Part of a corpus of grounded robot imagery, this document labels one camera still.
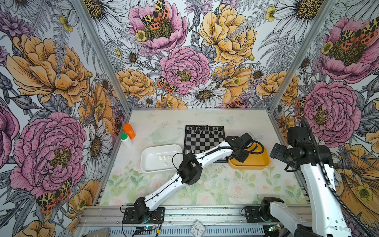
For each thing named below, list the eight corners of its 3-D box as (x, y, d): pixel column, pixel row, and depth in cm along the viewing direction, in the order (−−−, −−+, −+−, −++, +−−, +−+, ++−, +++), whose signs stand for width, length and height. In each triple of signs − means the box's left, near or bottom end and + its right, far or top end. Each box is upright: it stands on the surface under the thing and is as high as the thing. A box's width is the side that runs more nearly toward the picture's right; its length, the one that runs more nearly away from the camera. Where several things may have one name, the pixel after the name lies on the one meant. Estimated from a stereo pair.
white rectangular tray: (139, 174, 90) (136, 169, 85) (145, 148, 101) (143, 143, 96) (181, 174, 90) (181, 170, 85) (183, 148, 101) (182, 143, 96)
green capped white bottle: (124, 147, 102) (119, 139, 94) (126, 141, 105) (121, 133, 98) (131, 147, 102) (126, 139, 95) (133, 141, 105) (129, 133, 98)
